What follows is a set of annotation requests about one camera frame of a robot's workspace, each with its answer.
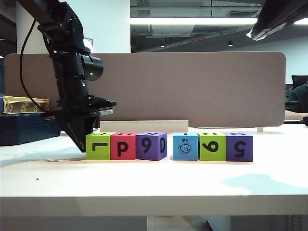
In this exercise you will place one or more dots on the white divider foot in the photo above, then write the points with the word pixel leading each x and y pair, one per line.
pixel 260 130

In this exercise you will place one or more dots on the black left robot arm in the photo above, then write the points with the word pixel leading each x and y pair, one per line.
pixel 69 72

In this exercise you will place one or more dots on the black mug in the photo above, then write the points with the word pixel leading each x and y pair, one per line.
pixel 96 126

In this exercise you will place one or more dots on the yellow wooden box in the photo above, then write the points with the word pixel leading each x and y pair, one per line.
pixel 14 106

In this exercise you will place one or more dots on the green block letter N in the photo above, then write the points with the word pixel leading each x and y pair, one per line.
pixel 204 157

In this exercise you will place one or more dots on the red ceiling light bar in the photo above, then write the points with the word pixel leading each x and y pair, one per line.
pixel 197 40

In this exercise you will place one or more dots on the brown wooden desk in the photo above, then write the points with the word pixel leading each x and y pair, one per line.
pixel 294 116

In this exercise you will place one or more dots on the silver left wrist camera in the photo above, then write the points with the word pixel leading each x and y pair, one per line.
pixel 107 112

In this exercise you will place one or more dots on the dark green garment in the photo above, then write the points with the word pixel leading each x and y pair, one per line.
pixel 299 98

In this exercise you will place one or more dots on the blue box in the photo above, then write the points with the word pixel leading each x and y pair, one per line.
pixel 1 106

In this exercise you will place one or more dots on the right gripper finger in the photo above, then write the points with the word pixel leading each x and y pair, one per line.
pixel 284 24
pixel 272 12

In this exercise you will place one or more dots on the purple block letter R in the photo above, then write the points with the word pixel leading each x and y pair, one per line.
pixel 155 155

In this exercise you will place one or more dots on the silver wall plate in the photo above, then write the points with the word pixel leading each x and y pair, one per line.
pixel 89 44

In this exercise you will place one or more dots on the dark blue case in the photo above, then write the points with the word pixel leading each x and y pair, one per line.
pixel 24 132

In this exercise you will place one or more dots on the brown desk divider panel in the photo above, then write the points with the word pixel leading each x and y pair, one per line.
pixel 192 89

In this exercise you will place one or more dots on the white round column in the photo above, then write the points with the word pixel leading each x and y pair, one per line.
pixel 33 48

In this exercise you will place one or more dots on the purple block letter G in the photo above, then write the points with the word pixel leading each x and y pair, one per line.
pixel 231 157

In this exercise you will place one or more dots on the black office chair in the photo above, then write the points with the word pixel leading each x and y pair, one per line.
pixel 299 80

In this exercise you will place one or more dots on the black round object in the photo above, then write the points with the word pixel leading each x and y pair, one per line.
pixel 305 121

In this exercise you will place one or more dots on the green block letter T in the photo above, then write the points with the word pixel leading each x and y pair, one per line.
pixel 106 154

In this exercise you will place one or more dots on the blue block letter I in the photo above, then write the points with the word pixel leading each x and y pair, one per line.
pixel 178 156

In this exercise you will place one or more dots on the grey vented panel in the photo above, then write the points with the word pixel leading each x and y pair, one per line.
pixel 293 223

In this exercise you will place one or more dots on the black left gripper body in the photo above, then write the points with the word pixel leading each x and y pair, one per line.
pixel 74 108

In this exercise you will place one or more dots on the white ceiling light strip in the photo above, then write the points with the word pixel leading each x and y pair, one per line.
pixel 192 21

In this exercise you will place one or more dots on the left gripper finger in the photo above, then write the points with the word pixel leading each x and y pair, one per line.
pixel 75 132
pixel 88 125

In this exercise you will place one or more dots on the red block letter U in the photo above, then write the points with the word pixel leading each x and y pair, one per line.
pixel 131 154

